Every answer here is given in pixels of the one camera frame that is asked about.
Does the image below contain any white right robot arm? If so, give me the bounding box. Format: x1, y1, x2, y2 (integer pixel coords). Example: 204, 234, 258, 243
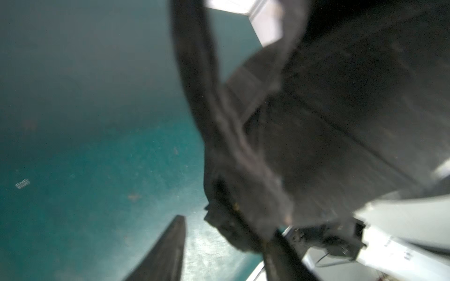
284, 218, 450, 281

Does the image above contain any black baseball cap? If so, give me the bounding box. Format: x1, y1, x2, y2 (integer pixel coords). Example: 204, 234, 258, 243
169, 1, 450, 252

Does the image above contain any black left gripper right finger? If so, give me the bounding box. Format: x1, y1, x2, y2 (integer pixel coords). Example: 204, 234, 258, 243
262, 230, 316, 281

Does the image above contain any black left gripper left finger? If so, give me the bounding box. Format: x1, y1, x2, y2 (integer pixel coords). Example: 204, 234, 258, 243
125, 215, 186, 281

